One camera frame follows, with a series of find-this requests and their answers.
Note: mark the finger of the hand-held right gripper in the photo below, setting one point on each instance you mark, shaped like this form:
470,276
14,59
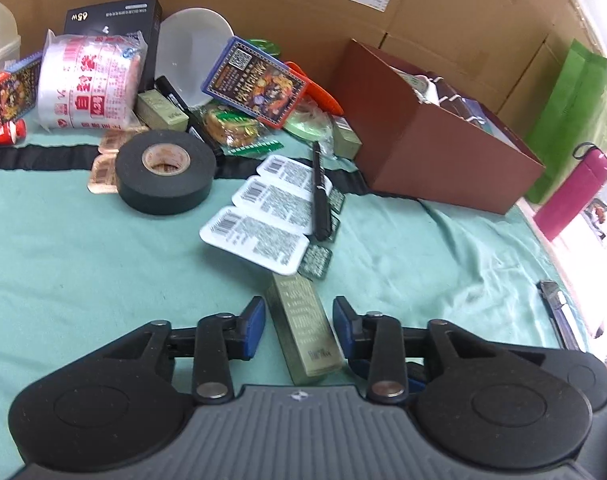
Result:
415,382

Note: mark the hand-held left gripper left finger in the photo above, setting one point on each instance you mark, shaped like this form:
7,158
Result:
255,327

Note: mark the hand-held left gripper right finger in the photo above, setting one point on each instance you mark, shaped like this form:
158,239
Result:
342,321

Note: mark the small olive green box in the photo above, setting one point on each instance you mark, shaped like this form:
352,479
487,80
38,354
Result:
303,330
346,135
161,110

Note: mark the brown paper storage box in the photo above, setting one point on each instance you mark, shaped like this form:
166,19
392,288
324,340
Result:
433,160

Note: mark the long blue cosmetic box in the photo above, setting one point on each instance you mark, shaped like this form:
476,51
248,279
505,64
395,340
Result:
471,110

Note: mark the black utility knife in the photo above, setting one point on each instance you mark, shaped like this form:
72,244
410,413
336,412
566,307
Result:
558,315

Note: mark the dark green foil packet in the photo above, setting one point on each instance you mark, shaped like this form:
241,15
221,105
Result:
337,200
316,262
335,227

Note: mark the white foil packet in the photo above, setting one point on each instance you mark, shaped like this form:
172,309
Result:
273,202
253,237
288,170

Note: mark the black pen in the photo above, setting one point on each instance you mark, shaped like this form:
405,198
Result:
321,195

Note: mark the printed picture card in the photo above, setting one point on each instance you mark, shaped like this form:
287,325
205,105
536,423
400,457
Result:
603,222

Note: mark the teal table cloth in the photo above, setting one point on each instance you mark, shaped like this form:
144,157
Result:
108,270

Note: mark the pink water bottle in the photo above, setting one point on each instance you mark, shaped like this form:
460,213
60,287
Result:
573,195

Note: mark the black electrical tape roll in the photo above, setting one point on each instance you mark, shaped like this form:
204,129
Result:
133,185

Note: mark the clear packet with green disc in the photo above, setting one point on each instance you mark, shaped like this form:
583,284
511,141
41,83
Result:
303,125

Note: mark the cookie snack packet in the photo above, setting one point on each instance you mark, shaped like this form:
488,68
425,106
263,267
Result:
233,127

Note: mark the bronze foil packet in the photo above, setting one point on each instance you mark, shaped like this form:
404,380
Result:
102,175
114,142

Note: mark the blue playing card box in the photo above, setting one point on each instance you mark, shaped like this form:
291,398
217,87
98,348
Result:
253,85

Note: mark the black marker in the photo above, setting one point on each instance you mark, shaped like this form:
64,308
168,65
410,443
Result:
171,92

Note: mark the green paper bag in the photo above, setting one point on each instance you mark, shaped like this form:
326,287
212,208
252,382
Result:
578,110

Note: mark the green lidded jar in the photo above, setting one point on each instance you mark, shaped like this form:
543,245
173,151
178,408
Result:
266,46

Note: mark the white bowl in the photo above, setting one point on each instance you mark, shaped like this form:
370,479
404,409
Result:
193,50

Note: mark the roll of printed plastic bags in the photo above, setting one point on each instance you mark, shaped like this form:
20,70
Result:
93,85

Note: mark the black charger box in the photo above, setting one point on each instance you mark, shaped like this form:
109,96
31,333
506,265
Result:
133,15

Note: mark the red playing card box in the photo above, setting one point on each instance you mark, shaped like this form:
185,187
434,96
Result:
13,90

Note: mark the clear plastic container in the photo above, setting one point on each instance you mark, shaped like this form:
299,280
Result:
1,52

